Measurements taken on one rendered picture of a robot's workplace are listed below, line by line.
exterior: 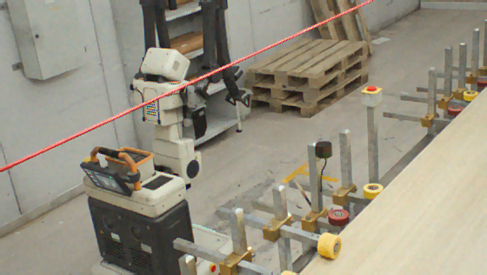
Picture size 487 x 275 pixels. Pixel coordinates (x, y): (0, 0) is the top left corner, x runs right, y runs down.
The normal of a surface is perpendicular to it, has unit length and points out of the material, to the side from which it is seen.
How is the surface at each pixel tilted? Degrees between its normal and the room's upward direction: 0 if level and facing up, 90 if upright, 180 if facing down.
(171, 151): 82
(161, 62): 48
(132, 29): 90
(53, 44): 90
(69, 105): 90
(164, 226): 90
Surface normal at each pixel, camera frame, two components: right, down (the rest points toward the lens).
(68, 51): 0.79, 0.15
